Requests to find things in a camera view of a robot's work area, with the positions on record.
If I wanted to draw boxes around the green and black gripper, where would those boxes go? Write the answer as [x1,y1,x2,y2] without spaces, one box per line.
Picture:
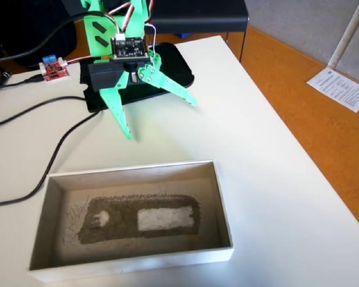
[88,53,199,141]

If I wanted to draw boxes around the black base mat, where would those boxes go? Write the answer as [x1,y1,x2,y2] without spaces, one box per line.
[79,42,195,114]

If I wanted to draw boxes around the red controller circuit board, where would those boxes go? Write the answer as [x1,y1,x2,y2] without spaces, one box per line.
[38,54,70,82]

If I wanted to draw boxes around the black bag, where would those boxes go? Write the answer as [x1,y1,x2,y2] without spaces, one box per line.
[0,0,78,80]

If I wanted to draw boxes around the white cardboard box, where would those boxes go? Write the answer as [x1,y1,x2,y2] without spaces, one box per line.
[26,159,236,283]

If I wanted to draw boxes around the printed white paper sheet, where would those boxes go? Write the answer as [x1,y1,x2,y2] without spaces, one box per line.
[306,66,359,114]

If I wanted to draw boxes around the white metal pole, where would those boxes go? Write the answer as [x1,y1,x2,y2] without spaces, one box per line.
[327,0,359,69]

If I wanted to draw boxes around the black camera circuit board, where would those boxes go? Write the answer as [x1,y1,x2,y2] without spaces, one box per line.
[110,36,150,63]

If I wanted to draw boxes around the thin white wire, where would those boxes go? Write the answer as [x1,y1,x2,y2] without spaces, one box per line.
[143,24,157,54]

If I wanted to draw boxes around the red and white servo wire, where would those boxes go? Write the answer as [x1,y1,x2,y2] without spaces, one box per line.
[61,54,93,66]

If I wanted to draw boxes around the long thick black cable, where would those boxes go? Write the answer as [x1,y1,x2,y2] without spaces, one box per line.
[0,13,104,209]

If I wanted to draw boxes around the black usb plug cable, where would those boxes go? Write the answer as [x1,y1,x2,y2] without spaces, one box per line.
[0,75,45,90]

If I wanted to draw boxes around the black barrel plug cable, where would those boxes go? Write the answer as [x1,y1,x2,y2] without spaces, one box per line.
[0,64,42,98]

